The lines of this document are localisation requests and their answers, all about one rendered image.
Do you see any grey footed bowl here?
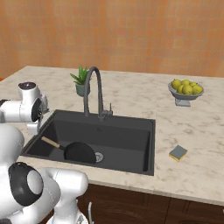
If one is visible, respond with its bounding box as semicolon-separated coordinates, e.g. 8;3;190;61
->
167;80;206;108

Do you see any dark grey sink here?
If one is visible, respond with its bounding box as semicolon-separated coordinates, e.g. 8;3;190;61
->
20;108;157;177

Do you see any black pan with wooden handle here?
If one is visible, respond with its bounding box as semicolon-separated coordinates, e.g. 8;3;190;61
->
40;136;97;165

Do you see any dark brown cupboard door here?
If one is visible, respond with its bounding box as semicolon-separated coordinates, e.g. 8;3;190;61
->
76;183;172;224
164;197;224;224

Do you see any silver cupboard handle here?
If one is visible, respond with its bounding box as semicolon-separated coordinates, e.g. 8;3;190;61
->
87;201;95;224

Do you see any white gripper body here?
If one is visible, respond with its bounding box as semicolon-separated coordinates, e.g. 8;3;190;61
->
26;120;41;136

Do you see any green plant in grey pot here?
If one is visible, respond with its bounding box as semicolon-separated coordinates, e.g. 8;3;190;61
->
69;65;93;98

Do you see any dark grey curved tap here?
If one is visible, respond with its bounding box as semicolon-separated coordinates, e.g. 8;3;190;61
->
83;66;115;123

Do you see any grey and yellow sponge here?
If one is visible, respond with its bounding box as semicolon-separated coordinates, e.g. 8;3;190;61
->
168;144;189;163

